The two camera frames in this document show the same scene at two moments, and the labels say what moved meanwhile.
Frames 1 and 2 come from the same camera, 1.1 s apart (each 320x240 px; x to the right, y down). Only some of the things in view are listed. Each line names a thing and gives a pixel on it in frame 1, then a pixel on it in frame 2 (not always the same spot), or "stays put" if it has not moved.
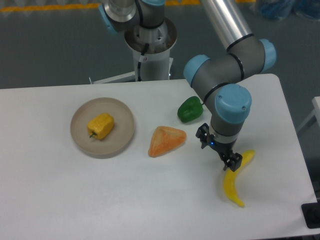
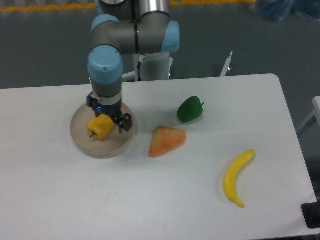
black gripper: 234,162 → 124,121
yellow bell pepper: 101,126 stays put
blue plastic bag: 280,9 stays put
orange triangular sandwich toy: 165,139 stays put
